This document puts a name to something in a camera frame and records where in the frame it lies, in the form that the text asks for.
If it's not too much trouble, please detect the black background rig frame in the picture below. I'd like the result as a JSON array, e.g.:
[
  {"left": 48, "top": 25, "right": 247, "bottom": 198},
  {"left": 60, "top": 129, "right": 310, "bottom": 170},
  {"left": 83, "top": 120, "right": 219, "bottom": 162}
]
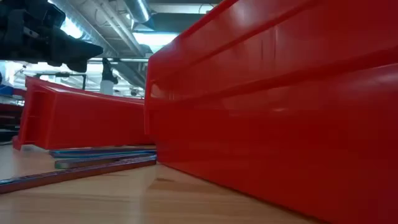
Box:
[{"left": 32, "top": 71, "right": 88, "bottom": 91}]

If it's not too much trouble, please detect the long ceiling light bar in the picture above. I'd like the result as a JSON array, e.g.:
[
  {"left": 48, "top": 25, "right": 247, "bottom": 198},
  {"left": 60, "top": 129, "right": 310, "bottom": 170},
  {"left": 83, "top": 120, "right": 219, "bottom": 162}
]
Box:
[{"left": 88, "top": 57, "right": 150, "bottom": 63}]

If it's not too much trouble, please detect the large silver ventilation duct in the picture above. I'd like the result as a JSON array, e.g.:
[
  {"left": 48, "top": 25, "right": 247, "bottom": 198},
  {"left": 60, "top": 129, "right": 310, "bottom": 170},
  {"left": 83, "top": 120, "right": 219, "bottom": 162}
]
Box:
[{"left": 48, "top": 0, "right": 147, "bottom": 58}]

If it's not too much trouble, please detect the spray bottle with black trigger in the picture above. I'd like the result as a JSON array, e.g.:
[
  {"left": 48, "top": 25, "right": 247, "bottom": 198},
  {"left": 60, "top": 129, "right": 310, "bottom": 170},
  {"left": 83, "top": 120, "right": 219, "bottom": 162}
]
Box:
[{"left": 99, "top": 57, "right": 119, "bottom": 96}]

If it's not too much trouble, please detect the red plastic storage bin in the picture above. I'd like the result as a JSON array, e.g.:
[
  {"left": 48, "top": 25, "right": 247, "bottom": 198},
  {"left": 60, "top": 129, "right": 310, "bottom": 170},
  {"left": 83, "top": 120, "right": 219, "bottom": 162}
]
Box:
[
  {"left": 12, "top": 76, "right": 154, "bottom": 151},
  {"left": 144, "top": 0, "right": 398, "bottom": 224}
]

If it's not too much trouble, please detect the red storage rack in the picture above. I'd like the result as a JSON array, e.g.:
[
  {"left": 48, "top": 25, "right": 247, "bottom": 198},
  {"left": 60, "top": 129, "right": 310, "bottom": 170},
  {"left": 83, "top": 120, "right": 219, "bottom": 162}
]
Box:
[{"left": 0, "top": 83, "right": 27, "bottom": 144}]

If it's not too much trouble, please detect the fluorescent ceiling light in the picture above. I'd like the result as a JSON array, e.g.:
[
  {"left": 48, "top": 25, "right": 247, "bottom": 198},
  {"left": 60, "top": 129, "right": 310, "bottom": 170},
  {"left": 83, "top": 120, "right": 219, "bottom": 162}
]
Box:
[{"left": 132, "top": 30, "right": 180, "bottom": 47}]

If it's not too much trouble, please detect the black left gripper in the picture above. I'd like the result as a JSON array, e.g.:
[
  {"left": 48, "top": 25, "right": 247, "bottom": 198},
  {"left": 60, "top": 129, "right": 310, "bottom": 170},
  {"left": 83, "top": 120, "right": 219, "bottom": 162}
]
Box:
[{"left": 0, "top": 0, "right": 104, "bottom": 73}]

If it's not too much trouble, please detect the round silver ceiling duct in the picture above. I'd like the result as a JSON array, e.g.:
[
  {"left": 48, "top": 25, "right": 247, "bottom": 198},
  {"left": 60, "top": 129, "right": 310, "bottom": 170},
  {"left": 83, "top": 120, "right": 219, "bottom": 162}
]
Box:
[{"left": 123, "top": 0, "right": 153, "bottom": 24}]

